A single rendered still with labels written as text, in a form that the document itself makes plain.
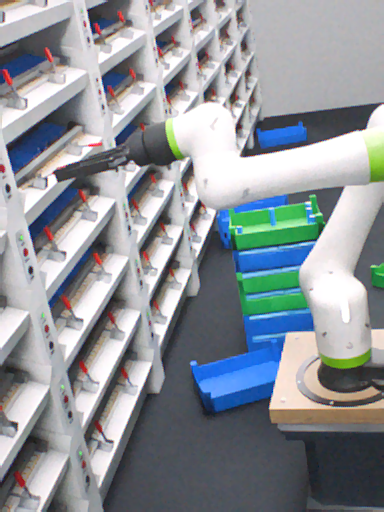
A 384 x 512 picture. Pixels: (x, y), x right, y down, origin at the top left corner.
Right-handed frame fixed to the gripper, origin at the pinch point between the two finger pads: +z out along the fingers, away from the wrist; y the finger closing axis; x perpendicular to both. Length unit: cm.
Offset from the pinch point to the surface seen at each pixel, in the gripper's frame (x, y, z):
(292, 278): -70, 67, -28
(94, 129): 0.1, 44.3, 8.1
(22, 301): -18.6, -25.6, 10.4
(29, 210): -3.1, -12.7, 6.9
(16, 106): 17.6, -1.0, 5.5
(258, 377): -94, 51, -11
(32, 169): 2.0, 4.5, 10.9
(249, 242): -53, 65, -19
